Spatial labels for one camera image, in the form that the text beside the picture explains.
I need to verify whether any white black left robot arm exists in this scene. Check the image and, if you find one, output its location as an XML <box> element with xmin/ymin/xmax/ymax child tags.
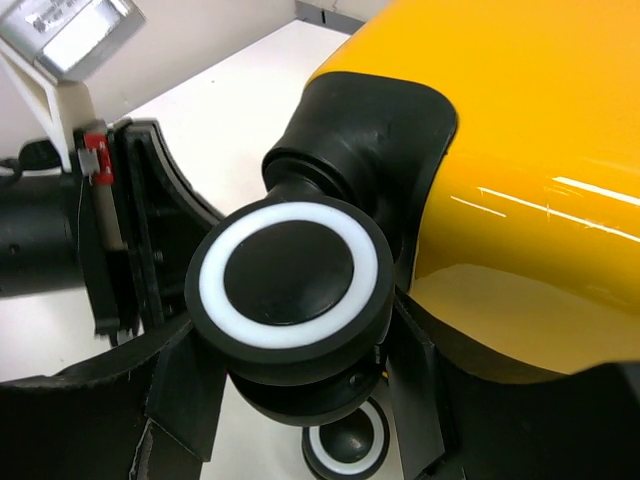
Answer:
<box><xmin>1</xmin><ymin>119</ymin><xmax>222</xmax><ymax>344</ymax></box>

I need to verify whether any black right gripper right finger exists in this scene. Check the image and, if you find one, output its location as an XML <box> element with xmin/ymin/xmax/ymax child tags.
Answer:
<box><xmin>387</xmin><ymin>297</ymin><xmax>639</xmax><ymax>479</ymax></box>

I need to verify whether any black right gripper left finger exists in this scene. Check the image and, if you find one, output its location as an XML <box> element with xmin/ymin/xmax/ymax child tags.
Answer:
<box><xmin>1</xmin><ymin>321</ymin><xmax>226</xmax><ymax>479</ymax></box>

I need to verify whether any yellow hard-shell suitcase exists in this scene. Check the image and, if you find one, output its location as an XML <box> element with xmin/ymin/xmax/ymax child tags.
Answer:
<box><xmin>184</xmin><ymin>1</ymin><xmax>639</xmax><ymax>479</ymax></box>

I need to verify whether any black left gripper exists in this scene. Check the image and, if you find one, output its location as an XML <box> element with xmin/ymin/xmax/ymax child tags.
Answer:
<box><xmin>74</xmin><ymin>119</ymin><xmax>224</xmax><ymax>345</ymax></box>

